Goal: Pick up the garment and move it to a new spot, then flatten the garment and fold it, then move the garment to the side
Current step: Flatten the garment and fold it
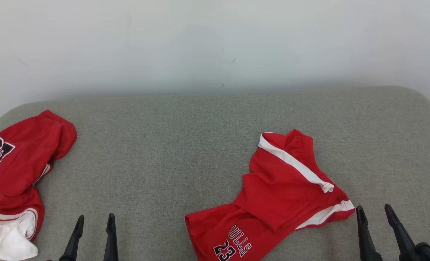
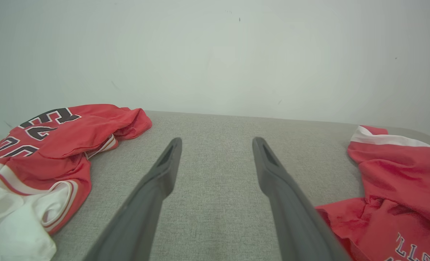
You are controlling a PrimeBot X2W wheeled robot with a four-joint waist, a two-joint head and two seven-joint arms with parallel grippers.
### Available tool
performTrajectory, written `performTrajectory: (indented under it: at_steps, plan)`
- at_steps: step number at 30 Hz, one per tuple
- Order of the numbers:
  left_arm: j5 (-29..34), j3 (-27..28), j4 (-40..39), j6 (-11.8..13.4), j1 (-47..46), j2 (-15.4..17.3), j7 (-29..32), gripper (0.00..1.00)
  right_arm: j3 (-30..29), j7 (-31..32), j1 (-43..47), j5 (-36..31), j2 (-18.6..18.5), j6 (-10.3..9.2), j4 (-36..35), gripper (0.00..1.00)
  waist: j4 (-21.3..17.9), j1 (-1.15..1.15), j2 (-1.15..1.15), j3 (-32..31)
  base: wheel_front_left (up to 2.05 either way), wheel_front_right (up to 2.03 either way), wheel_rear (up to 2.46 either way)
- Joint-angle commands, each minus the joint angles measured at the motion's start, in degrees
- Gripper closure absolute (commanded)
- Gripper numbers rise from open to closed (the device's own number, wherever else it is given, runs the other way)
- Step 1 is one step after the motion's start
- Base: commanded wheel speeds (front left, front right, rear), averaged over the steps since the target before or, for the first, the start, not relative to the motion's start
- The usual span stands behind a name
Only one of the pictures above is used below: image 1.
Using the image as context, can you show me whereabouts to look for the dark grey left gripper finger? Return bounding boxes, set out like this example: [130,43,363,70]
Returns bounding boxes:
[59,215,85,261]
[103,213,119,261]

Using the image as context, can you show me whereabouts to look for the red shorts with white trim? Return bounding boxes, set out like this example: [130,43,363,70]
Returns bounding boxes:
[185,129,356,261]

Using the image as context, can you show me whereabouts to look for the red shirt with white sleeves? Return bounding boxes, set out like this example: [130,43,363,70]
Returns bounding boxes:
[0,110,78,261]

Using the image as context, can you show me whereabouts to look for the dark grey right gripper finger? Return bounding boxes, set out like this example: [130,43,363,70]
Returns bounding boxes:
[384,204,417,261]
[356,206,383,261]

